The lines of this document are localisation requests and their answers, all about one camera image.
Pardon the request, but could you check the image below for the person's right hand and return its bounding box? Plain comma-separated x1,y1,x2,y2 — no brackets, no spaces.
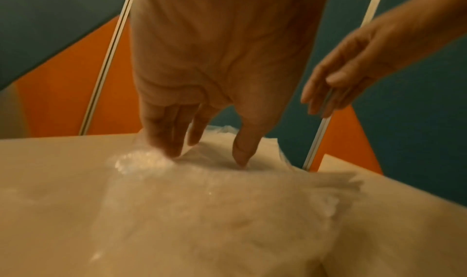
301,13,431,119

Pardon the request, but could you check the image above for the person's left hand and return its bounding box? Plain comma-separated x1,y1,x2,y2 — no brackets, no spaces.
128,0,333,167

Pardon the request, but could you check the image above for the clear plastic bag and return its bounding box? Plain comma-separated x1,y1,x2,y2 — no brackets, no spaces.
88,124,365,277

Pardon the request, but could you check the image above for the person's right forearm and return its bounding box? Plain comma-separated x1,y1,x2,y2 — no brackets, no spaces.
431,6,467,69

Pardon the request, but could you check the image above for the silver metal rail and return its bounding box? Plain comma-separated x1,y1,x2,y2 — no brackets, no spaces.
302,0,389,173
78,0,140,136

